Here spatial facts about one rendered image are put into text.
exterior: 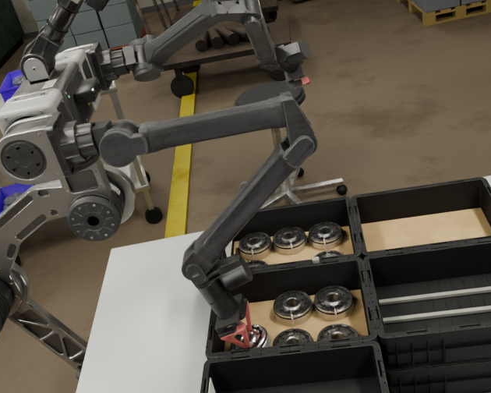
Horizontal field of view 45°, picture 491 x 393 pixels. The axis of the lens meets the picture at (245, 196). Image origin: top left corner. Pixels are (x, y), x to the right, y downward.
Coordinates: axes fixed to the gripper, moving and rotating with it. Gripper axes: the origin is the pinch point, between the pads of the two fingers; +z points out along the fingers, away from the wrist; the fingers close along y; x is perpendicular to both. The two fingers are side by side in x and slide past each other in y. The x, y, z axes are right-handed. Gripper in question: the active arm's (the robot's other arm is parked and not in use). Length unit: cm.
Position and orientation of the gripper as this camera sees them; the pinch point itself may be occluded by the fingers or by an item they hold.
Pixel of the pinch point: (246, 336)
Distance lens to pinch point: 152.0
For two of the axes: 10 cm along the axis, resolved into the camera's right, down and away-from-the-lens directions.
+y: 0.9, -5.0, 8.6
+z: 4.9, 7.7, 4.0
